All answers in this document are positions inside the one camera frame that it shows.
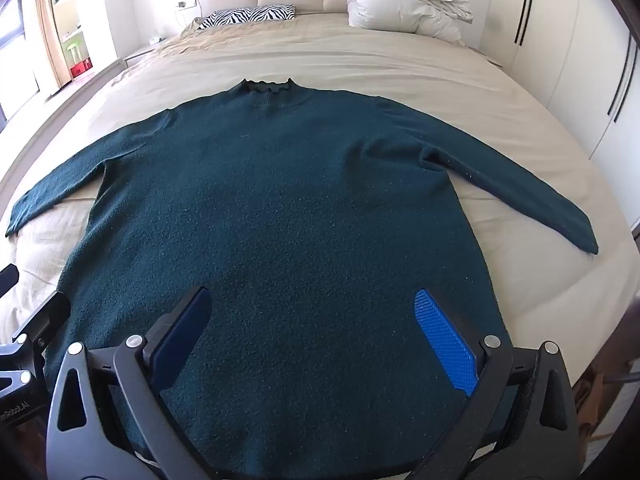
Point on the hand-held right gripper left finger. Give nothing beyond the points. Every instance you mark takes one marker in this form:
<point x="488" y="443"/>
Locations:
<point x="181" y="332"/>

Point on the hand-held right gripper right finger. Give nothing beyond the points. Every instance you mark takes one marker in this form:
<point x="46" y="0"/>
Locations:
<point x="445" y="340"/>

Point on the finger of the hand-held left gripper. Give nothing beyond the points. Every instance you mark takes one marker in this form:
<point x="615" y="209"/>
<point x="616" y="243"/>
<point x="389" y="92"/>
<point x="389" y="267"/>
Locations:
<point x="7" y="280"/>
<point x="42" y="317"/>

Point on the dark green knit sweater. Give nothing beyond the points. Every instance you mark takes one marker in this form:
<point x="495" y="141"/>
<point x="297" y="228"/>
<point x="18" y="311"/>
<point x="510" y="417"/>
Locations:
<point x="300" y="220"/>

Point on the red box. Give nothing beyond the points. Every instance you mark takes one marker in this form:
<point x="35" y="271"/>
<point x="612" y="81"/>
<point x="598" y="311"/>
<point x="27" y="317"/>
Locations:
<point x="81" y="68"/>

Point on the green stool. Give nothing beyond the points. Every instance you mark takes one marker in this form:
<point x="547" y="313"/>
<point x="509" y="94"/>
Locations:
<point x="75" y="51"/>

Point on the beige curtain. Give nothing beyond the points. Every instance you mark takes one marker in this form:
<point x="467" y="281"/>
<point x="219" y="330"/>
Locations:
<point x="50" y="30"/>

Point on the white nightstand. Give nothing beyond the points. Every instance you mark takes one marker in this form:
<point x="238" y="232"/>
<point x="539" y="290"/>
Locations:
<point x="142" y="52"/>

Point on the white open shelf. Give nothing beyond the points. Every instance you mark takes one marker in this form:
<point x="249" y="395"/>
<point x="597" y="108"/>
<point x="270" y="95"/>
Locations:
<point x="72" y="15"/>

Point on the bed with beige sheet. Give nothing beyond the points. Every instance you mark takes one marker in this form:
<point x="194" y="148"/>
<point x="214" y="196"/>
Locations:
<point x="350" y="55"/>

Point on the white wardrobe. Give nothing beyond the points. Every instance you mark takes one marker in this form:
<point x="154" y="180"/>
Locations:
<point x="565" y="50"/>

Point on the zebra print pillow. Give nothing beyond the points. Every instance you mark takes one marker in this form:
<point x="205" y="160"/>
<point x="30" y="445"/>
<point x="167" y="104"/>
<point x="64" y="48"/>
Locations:
<point x="250" y="14"/>

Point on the folded white duvet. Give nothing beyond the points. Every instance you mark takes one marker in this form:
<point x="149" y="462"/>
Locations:
<point x="400" y="2"/>

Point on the window with dark frame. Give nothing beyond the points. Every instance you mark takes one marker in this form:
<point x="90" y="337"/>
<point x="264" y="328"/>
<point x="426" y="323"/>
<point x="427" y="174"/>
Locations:
<point x="17" y="55"/>

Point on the white wall charger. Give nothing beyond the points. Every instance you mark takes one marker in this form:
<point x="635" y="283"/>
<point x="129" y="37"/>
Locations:
<point x="186" y="5"/>

